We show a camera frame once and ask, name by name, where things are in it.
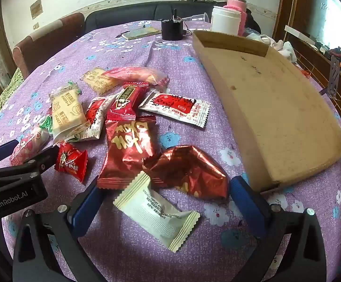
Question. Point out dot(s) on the black cylindrical container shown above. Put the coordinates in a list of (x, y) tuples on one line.
[(172, 30)]

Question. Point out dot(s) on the white cloth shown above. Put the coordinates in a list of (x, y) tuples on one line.
[(285, 50)]

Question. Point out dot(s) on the red plastic wrapper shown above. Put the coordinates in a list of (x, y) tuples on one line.
[(305, 74)]

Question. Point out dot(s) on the red foil packet gold print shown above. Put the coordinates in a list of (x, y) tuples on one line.
[(126, 152)]

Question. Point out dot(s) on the green snack packet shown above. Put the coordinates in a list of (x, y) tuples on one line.
[(45, 123)]

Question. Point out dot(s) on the green cushion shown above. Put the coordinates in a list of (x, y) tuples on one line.
[(10, 91)]

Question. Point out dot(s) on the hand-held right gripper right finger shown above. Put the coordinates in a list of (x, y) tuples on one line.
[(246, 202)]

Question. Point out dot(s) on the wooden framed glass partition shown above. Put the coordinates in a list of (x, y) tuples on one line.
[(335, 14)]

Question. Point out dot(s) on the pink sleeved bottle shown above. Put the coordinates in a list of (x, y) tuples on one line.
[(241, 8)]

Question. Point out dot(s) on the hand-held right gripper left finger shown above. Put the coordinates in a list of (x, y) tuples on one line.
[(85, 208)]

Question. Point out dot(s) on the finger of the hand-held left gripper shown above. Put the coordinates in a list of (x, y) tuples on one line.
[(45, 157), (3, 151)]

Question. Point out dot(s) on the pink cartoon snack packet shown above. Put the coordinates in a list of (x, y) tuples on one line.
[(30, 144)]

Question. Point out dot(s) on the white plastic jar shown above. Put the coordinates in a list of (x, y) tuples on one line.
[(224, 20)]

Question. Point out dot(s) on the red and white snack packet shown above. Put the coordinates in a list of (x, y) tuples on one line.
[(97, 117)]

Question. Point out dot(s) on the clear plastic cup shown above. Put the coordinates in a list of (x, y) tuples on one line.
[(199, 23)]

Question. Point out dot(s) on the pink transparent snack packet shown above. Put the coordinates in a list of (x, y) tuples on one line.
[(135, 75)]

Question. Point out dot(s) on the small red candy packet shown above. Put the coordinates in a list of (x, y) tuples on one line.
[(70, 161)]

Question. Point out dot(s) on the black pen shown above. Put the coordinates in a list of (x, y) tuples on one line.
[(122, 34)]

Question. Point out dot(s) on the small wall plaque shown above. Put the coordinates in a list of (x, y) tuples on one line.
[(36, 8)]

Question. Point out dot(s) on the brown chair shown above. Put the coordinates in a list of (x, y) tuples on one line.
[(50, 44)]

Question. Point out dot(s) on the yellow cracker packet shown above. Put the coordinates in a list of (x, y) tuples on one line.
[(67, 111)]

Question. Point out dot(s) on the metal phone stand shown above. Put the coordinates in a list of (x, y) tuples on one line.
[(333, 76)]

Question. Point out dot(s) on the yellow notebook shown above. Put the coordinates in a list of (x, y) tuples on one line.
[(142, 32)]

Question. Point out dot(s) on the cream white snack packet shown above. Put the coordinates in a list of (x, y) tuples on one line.
[(155, 211)]

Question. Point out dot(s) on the white packet with red label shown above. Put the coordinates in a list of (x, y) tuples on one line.
[(176, 107)]

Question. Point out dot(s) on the dark red snack packet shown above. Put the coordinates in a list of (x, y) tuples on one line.
[(126, 100)]

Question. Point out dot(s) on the beige cracker packet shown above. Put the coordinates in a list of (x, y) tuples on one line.
[(97, 80)]

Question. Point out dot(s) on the purple floral tablecloth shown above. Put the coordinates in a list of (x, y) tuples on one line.
[(182, 64)]

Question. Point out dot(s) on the black sofa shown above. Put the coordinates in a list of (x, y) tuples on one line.
[(114, 14)]

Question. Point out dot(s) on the wooden cabinet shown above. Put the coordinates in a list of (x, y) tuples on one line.
[(314, 61)]

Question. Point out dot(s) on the shallow cardboard box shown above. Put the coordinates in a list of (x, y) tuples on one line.
[(270, 94)]

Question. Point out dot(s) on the flat white box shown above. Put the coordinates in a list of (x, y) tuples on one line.
[(301, 33)]

